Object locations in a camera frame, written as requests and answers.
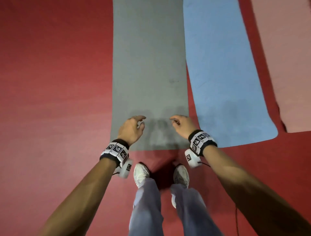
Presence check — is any person's left hand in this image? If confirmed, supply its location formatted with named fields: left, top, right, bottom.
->
left=117, top=115, right=147, bottom=146

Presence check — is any peach yoga mat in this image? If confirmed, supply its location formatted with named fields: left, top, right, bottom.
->
left=251, top=0, right=311, bottom=133

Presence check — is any light blue yoga mat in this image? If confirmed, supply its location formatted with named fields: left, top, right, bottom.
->
left=182, top=0, right=279, bottom=148

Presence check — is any person's right hand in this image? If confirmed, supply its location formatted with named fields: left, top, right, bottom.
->
left=169, top=115, right=197, bottom=139

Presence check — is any person's left forearm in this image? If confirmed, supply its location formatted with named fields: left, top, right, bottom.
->
left=36, top=158, right=117, bottom=236

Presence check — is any black cable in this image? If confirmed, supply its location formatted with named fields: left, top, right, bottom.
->
left=198, top=161, right=240, bottom=236

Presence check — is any green yoga mat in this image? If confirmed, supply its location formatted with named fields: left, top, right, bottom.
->
left=110, top=0, right=190, bottom=151

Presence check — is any person's white shoe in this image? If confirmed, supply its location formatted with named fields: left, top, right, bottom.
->
left=171, top=164, right=190, bottom=208
left=133, top=163, right=151, bottom=189

